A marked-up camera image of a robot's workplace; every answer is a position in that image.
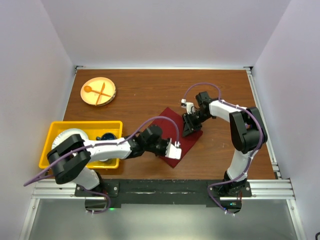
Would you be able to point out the orange plastic spoon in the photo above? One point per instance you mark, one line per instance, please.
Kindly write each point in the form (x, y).
(88, 89)

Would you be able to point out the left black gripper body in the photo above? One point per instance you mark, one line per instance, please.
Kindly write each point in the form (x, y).
(159, 147)

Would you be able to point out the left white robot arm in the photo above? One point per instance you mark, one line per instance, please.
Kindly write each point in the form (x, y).
(76, 150)

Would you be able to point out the dark blue mug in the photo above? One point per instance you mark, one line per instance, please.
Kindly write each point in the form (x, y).
(106, 137)

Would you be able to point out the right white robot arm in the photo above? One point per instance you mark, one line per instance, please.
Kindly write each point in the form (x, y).
(247, 131)

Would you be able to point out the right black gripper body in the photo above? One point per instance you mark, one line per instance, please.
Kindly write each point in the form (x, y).
(195, 119)

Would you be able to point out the yellow plastic bin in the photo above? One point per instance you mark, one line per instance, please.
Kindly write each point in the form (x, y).
(92, 128)

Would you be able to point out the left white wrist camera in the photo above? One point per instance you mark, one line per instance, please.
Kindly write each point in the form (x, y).
(173, 150)

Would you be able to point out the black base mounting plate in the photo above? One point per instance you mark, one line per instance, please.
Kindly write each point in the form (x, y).
(210, 193)

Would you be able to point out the dark red cloth napkin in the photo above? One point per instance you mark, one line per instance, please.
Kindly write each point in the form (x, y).
(169, 131)

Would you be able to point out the white paper plate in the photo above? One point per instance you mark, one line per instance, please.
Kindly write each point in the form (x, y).
(67, 133)

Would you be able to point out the orange round plate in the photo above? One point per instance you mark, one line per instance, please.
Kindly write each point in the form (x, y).
(96, 84)

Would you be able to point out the orange plastic fork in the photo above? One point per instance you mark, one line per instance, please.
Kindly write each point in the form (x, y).
(100, 93)

